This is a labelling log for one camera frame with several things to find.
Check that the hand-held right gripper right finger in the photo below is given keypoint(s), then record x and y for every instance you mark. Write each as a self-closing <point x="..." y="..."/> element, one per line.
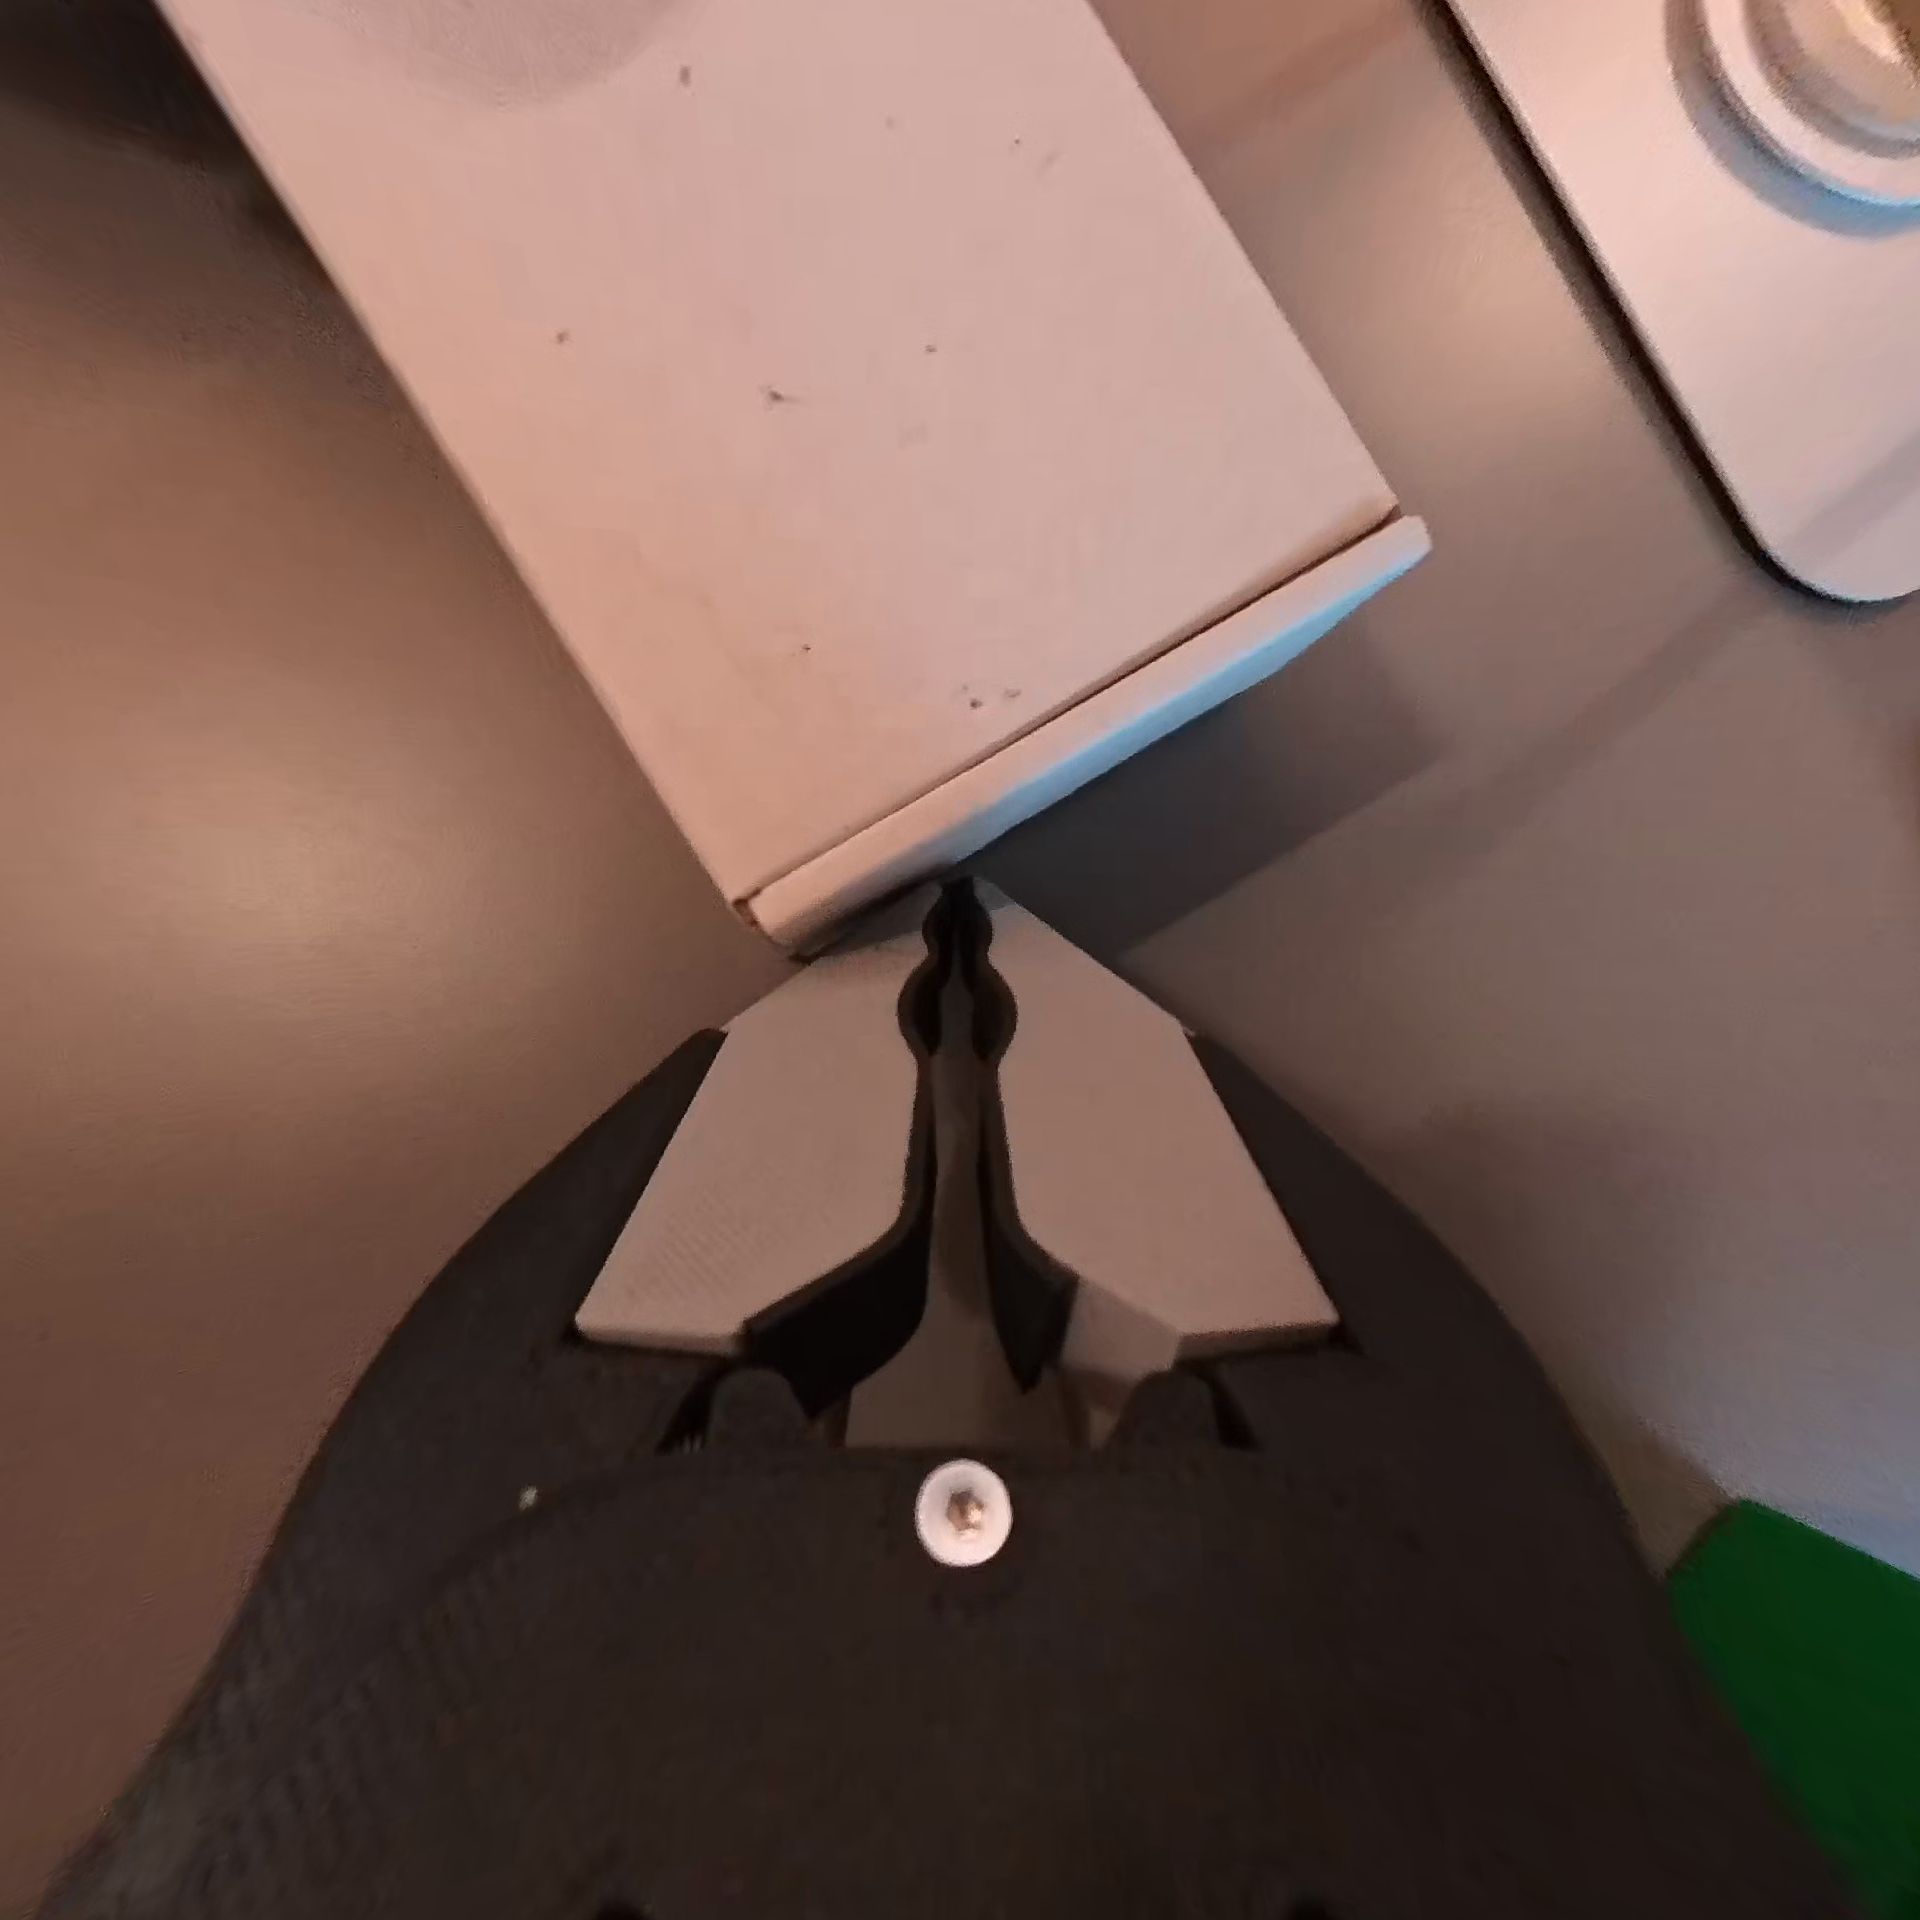
<point x="1155" y="1185"/>

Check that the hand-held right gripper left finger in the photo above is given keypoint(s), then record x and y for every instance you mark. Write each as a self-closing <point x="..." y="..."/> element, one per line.
<point x="750" y="1185"/>

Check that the white cardboard mailer box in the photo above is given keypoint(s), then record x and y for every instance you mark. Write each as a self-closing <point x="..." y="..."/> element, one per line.
<point x="827" y="376"/>

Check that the green plastic bin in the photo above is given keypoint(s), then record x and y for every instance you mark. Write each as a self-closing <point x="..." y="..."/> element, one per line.
<point x="1830" y="1680"/>

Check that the instruction sheet on stand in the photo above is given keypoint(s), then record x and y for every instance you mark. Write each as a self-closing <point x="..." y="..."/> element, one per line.
<point x="1725" y="300"/>

